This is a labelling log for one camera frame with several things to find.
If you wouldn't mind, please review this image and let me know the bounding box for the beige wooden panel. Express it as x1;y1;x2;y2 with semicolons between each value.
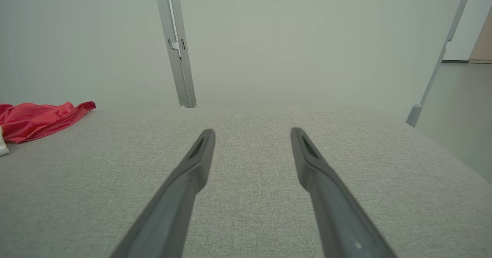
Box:
468;7;492;63

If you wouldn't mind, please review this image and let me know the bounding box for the light grey fabric sofa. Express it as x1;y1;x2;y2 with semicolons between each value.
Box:
0;105;492;258

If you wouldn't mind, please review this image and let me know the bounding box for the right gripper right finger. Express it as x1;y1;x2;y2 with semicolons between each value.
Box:
291;127;397;258

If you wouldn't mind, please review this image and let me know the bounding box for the red basketball jersey white trim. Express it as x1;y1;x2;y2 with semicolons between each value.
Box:
0;101;96;157

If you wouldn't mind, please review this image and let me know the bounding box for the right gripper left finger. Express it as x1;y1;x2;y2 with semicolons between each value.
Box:
110;129;216;258

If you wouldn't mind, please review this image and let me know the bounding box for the wide grey aluminium frame post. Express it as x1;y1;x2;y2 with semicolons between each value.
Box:
153;0;197;108

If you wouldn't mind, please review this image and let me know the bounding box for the thin grey frame post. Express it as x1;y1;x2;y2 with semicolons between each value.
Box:
406;0;475;128

